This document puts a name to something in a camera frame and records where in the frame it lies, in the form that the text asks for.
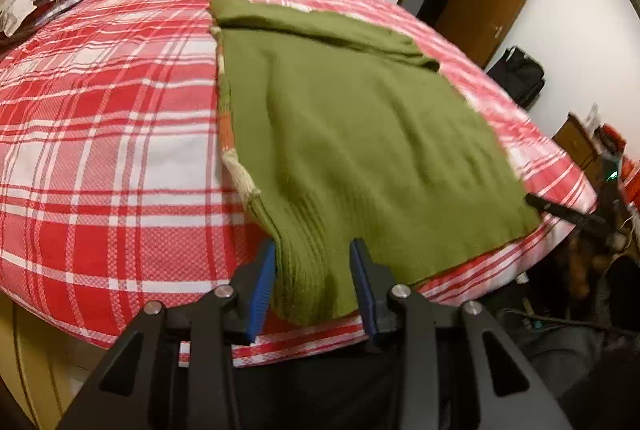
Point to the red plaid bed sheet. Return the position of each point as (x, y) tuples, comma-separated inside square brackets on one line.
[(100, 135)]

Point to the brown wooden door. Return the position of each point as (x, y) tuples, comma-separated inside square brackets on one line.
[(480, 20)]

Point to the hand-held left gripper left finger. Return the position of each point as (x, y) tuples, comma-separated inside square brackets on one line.
[(262, 295)]

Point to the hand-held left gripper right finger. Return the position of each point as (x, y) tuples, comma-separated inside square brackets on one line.
[(361, 280)]

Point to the brown wooden cabinet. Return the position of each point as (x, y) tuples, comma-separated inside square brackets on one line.
[(580, 150)]

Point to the green knit sweater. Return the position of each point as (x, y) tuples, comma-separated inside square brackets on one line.
[(350, 135)]

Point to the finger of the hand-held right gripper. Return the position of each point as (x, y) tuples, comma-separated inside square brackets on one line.
[(565, 211)]

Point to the cream wooden bed frame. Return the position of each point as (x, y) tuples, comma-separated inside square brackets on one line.
[(40, 370)]

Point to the black folded bag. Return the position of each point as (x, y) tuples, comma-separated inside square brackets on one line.
[(517, 75)]

